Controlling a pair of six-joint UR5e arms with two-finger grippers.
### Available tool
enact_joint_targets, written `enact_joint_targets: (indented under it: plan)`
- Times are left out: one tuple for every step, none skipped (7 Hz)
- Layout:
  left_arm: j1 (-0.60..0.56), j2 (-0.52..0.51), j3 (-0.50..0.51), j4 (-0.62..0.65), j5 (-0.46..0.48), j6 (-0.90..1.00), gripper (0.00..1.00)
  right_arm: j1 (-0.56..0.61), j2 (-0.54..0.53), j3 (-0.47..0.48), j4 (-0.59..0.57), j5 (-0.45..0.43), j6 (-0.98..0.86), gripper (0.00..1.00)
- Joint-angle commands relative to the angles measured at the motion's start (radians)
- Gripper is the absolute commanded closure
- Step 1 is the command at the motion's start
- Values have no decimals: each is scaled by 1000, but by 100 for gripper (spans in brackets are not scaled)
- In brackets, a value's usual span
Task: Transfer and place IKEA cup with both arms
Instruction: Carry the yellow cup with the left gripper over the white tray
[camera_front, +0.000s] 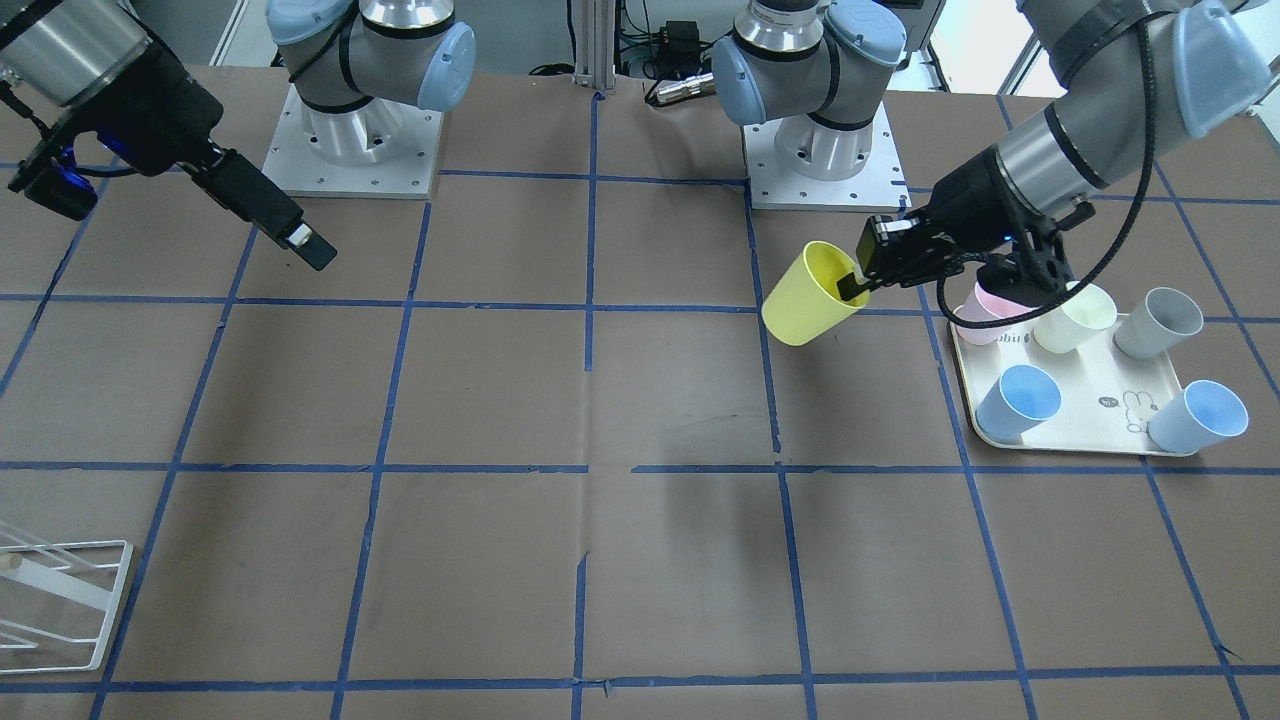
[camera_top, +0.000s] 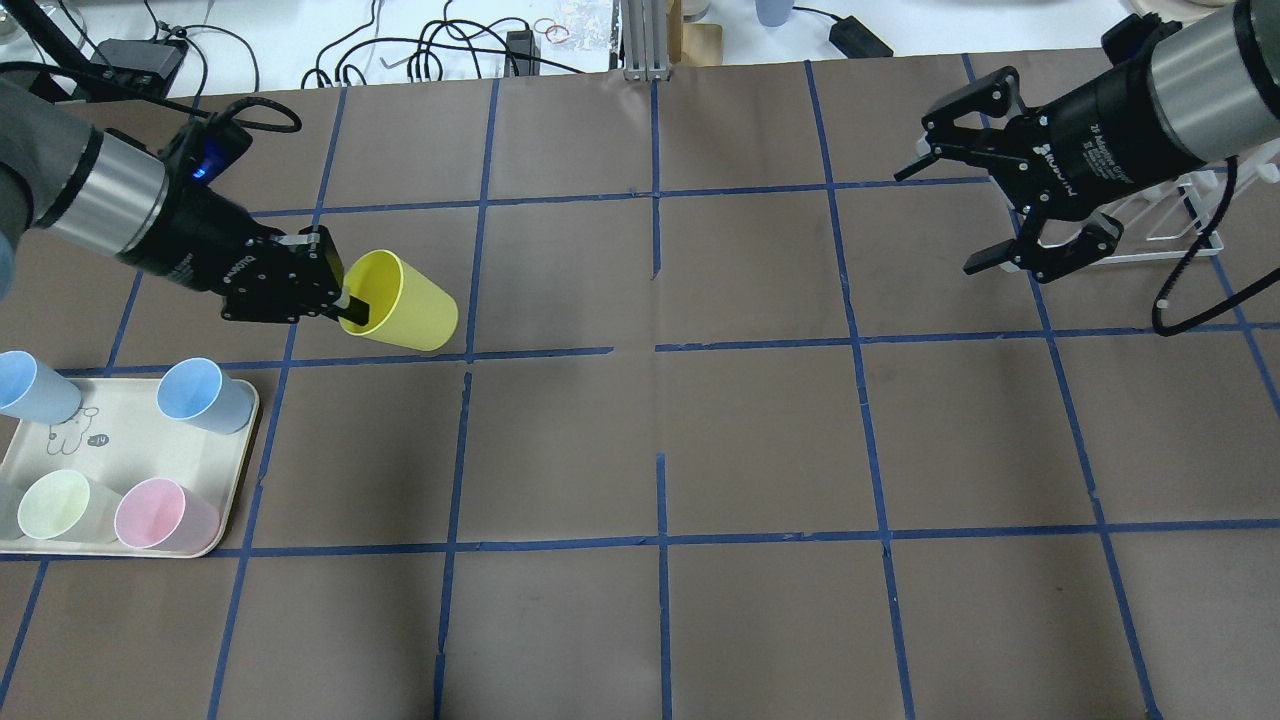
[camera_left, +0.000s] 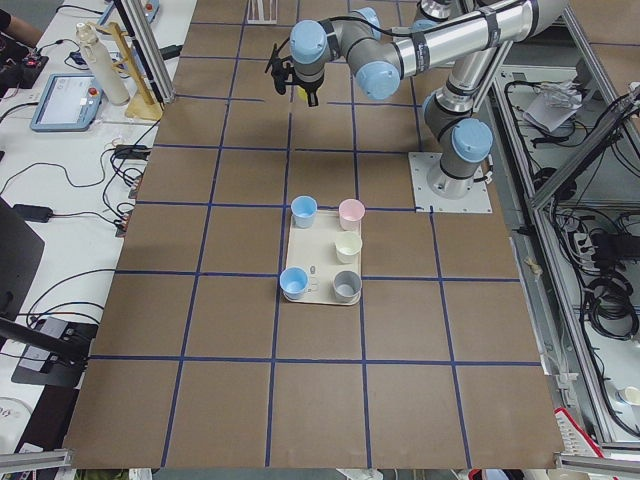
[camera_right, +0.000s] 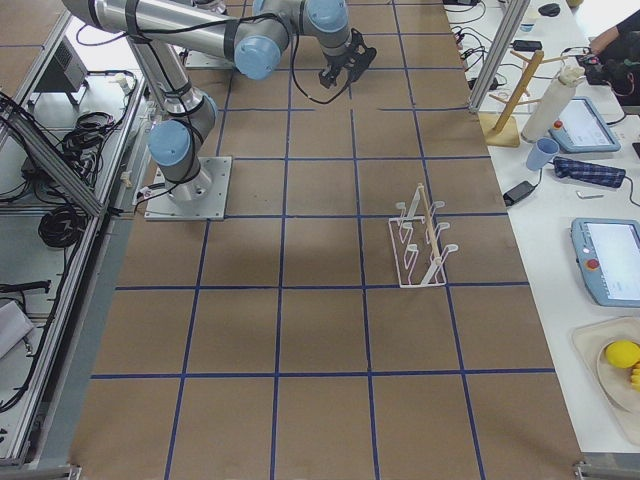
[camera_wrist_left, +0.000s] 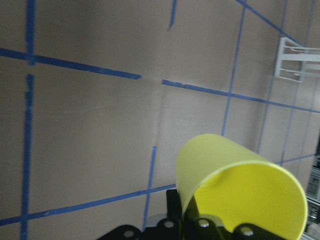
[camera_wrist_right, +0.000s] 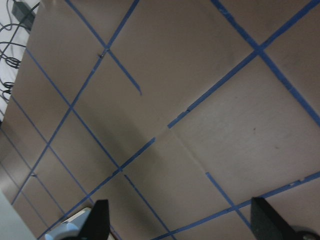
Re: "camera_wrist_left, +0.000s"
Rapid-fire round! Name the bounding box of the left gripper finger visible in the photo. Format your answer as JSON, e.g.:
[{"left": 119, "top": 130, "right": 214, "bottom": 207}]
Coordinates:
[{"left": 166, "top": 189, "right": 200, "bottom": 224}]

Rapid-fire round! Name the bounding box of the yellow plastic cup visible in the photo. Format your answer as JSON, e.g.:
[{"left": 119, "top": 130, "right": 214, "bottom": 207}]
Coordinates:
[{"left": 176, "top": 133, "right": 308, "bottom": 240}]

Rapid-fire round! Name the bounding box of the white wire cup rack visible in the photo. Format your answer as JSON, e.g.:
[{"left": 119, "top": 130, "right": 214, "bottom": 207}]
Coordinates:
[{"left": 273, "top": 37, "right": 320, "bottom": 83}]

